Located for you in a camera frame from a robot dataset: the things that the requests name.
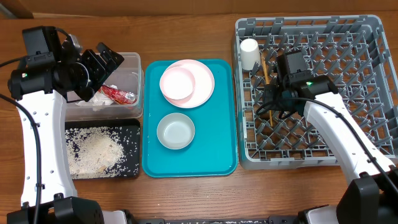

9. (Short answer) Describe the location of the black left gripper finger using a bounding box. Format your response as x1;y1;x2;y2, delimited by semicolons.
81;49;108;90
96;42;124;75

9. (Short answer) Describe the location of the wooden chopstick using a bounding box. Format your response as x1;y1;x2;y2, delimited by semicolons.
261;58;270;85
269;110;273;127

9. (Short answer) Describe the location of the white tissue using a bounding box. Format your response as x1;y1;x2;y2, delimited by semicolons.
75;89;114;111

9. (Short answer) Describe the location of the red snack wrapper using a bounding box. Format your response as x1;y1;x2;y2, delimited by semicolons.
99;85;137;105

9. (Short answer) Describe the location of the cream cup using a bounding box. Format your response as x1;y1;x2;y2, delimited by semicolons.
239;39;261;70

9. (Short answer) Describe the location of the small pink plate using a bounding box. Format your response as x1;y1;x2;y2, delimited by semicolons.
159;67;196;101

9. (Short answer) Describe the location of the white bowl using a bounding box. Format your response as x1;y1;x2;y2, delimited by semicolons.
156;113;195;150

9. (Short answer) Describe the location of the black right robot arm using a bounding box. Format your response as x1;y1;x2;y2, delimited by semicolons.
256;50;397;224

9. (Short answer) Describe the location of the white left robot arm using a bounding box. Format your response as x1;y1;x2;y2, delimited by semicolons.
7;26;134;223

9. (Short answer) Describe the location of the clear plastic waste bin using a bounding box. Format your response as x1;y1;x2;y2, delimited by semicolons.
66;52;144;121

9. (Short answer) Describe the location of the large pink plate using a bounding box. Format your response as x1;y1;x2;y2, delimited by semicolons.
164;59;215;108

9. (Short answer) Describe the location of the black tray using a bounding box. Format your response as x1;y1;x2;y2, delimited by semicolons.
63;118;142;180

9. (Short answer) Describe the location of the spilled rice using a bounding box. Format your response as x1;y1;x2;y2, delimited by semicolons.
64;125;141;180

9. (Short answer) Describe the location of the teal plastic tray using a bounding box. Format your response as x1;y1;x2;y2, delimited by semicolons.
141;59;238;178

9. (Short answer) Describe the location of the grey plastic dish rack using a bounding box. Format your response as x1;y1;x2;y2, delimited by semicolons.
233;15;397;170

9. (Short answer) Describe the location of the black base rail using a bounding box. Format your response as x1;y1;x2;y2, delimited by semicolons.
135;215;297;224

